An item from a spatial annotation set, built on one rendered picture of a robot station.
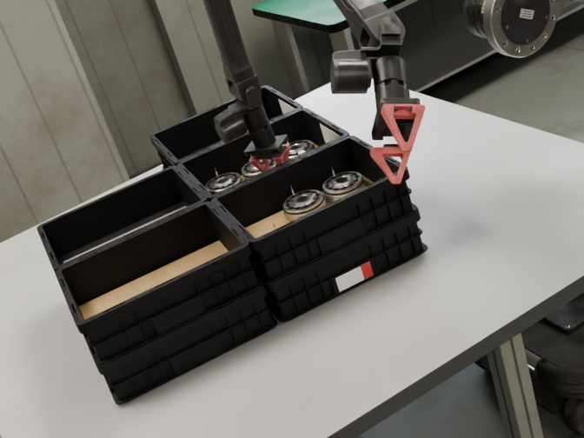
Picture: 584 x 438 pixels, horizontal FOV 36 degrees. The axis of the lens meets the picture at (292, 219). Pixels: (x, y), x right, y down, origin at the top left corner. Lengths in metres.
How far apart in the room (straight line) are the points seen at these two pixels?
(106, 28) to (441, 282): 2.99
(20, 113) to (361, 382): 2.32
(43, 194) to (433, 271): 2.19
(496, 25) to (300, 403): 0.95
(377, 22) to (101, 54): 3.23
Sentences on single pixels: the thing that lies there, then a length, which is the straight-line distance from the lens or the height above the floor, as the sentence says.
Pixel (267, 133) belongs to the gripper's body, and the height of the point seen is 1.01.
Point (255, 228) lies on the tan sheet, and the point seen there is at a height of 0.83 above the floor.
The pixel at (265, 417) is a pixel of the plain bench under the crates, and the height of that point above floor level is 0.70.
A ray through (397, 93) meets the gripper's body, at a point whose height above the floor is 1.29.
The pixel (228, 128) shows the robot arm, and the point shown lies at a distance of 2.22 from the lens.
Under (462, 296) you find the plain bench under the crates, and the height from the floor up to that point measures 0.70.
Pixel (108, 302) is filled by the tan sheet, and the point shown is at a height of 0.83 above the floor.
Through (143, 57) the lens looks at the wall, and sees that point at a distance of 4.78.
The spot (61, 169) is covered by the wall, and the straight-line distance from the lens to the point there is 3.91.
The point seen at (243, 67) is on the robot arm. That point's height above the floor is 1.19.
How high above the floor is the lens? 1.84
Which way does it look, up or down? 27 degrees down
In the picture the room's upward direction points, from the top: 19 degrees counter-clockwise
